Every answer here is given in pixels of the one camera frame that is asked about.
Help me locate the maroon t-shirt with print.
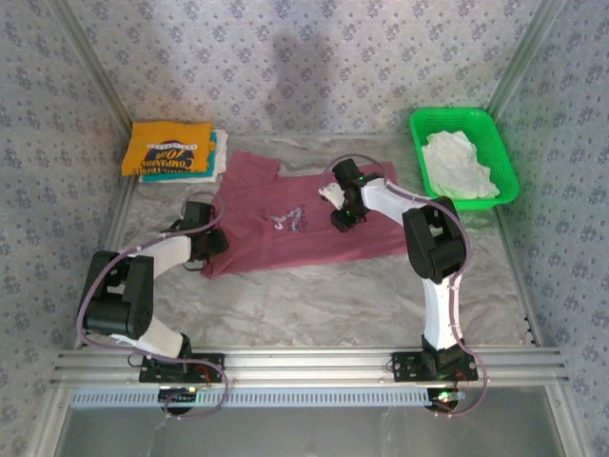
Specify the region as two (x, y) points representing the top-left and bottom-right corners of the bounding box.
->
(199, 150), (411, 281)

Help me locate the folded teal t-shirt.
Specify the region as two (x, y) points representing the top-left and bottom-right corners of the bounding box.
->
(141, 129), (221, 185)

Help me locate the folded yellow printed t-shirt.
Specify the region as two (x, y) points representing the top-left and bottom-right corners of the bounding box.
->
(121, 121), (214, 178)

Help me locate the crumpled white t-shirt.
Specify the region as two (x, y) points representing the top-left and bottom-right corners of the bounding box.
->
(421, 130), (501, 201)

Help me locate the small controller board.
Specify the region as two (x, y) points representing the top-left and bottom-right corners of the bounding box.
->
(425, 387), (466, 414)
(156, 385), (201, 416)

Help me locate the green plastic basket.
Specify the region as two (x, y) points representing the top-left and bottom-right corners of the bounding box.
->
(409, 107), (521, 213)

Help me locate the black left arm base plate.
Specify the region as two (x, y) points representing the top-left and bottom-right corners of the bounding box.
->
(138, 350), (226, 385)

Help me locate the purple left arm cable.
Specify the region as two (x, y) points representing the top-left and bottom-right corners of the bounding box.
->
(75, 189), (230, 420)

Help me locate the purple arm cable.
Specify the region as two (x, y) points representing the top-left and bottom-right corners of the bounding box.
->
(75, 189), (230, 420)
(319, 154), (489, 419)

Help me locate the aluminium mounting rail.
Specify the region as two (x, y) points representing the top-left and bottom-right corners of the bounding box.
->
(50, 347), (570, 387)

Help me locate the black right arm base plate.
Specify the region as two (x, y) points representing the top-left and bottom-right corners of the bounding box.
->
(390, 350), (480, 382)

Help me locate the grey slotted cable duct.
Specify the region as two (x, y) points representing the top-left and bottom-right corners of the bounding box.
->
(69, 387), (470, 409)

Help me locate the aluminium upright post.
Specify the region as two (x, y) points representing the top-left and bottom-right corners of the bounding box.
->
(484, 0), (570, 120)
(49, 0), (135, 137)

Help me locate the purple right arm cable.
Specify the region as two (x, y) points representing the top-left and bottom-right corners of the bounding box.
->
(319, 154), (489, 419)

